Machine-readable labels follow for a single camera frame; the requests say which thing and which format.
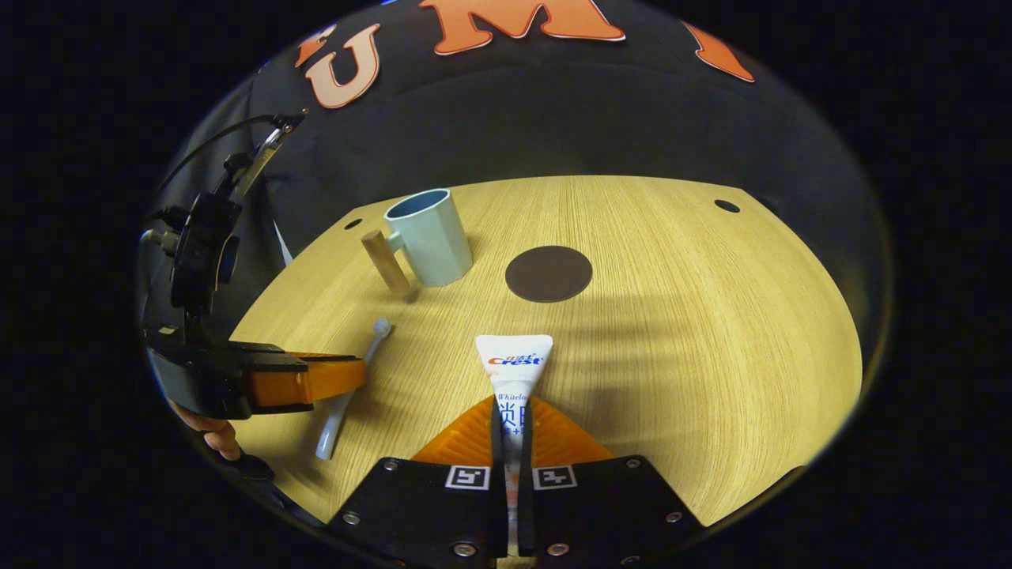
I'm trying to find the dark brown round coaster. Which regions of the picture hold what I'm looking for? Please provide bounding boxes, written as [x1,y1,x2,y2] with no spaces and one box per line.
[504,245,594,303]

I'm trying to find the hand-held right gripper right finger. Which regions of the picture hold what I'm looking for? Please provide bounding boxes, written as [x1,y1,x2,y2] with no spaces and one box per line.
[518,395,704,566]

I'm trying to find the black backdrop cloth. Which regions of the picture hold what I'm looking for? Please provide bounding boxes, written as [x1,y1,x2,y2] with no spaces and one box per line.
[158,0,894,364]

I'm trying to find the black cable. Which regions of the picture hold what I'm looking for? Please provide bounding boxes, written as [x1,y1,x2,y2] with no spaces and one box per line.
[158,114,279,198]

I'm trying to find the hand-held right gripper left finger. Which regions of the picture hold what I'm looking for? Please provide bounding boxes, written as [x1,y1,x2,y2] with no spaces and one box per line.
[327,395,508,563]

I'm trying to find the white toothpaste tube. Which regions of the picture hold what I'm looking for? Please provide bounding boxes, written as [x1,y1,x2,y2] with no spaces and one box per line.
[474,333,554,558]

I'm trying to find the pale blue toothbrush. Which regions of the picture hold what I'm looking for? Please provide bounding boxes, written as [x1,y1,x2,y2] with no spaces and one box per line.
[315,318,393,462]

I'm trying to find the pale blue cup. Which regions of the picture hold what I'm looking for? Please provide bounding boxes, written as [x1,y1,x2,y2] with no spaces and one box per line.
[361,188,474,303]

